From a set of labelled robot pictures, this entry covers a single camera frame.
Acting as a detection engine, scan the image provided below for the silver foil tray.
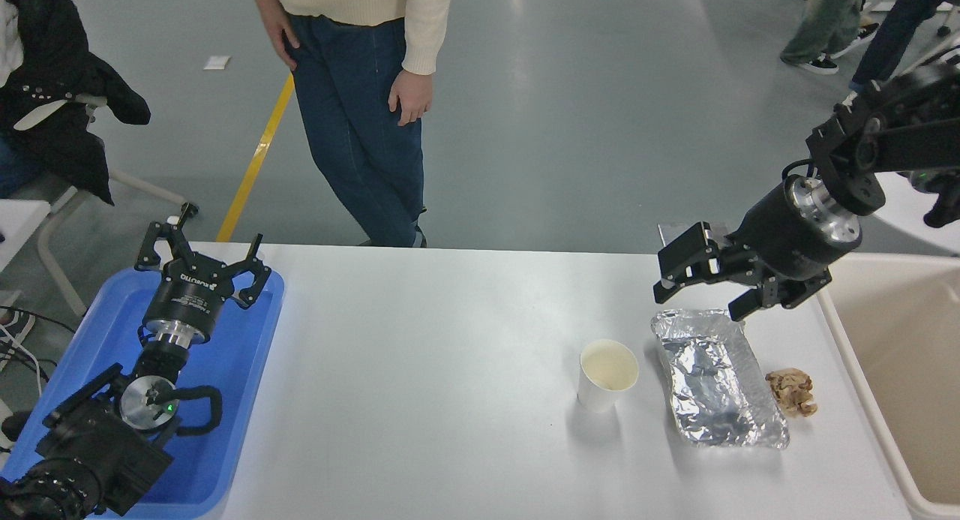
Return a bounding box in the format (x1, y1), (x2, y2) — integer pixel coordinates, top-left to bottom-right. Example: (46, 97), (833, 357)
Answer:
(650, 308), (791, 450)

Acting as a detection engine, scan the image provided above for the white paper cup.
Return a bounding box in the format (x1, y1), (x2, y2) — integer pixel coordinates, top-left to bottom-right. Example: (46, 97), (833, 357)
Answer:
(577, 339), (640, 413)

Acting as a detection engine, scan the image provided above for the seated person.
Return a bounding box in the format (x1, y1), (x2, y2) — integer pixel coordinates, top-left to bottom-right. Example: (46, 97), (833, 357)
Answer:
(0, 0), (152, 206)

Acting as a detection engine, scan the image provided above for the crumpled tan paper ball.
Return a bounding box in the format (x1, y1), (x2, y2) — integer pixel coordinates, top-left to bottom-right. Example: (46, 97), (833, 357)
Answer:
(765, 368), (819, 418)

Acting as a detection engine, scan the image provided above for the walking person's right hand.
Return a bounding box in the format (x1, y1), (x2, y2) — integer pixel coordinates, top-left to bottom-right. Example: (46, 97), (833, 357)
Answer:
(251, 0), (301, 72)

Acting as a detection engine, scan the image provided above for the standing person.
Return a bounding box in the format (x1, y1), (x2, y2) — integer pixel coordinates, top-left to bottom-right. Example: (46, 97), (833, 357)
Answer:
(850, 0), (960, 93)
(780, 0), (880, 75)

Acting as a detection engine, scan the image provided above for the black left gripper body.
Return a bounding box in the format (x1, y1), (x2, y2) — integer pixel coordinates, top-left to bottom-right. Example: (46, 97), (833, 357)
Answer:
(142, 254), (235, 341)

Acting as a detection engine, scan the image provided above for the white frame chair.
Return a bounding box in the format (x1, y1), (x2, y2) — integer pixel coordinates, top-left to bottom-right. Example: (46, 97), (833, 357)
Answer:
(13, 92), (200, 320)

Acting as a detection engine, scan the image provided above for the walking person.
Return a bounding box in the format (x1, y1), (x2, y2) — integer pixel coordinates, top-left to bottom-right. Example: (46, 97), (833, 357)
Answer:
(244, 0), (456, 248)

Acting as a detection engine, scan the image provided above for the black floor cable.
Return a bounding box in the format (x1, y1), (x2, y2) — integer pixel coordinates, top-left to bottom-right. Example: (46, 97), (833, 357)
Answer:
(0, 307), (78, 386)

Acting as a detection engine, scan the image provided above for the walking person's left hand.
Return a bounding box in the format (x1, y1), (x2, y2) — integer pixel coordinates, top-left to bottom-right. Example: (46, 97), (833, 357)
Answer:
(388, 70), (435, 127)

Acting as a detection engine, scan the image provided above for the white floor cable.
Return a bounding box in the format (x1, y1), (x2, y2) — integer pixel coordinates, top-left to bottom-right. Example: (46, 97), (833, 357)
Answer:
(0, 325), (46, 398)

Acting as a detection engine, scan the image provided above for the large pale bin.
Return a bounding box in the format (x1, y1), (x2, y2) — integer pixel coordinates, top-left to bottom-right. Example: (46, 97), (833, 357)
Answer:
(816, 251), (960, 520)

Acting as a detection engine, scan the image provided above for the white side table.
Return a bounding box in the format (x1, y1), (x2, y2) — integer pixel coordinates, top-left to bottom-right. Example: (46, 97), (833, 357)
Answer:
(0, 200), (52, 275)

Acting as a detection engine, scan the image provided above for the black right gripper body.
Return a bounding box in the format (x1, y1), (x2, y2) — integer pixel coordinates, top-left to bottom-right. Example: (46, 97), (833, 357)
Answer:
(732, 184), (835, 286)

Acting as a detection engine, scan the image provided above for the blue plastic tray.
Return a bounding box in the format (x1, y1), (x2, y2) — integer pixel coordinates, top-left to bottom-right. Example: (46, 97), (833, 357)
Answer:
(0, 267), (286, 519)

